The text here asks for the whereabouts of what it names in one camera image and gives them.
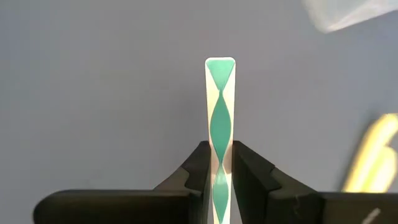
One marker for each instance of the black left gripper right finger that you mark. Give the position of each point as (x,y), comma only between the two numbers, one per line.
(311,208)

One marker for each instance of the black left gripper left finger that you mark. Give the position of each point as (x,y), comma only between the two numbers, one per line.
(124,208)

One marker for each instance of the clear plastic bin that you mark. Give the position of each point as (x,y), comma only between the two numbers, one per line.
(342,15)

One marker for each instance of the silver patterned table knife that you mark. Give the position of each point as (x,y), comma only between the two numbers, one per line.
(220,124)

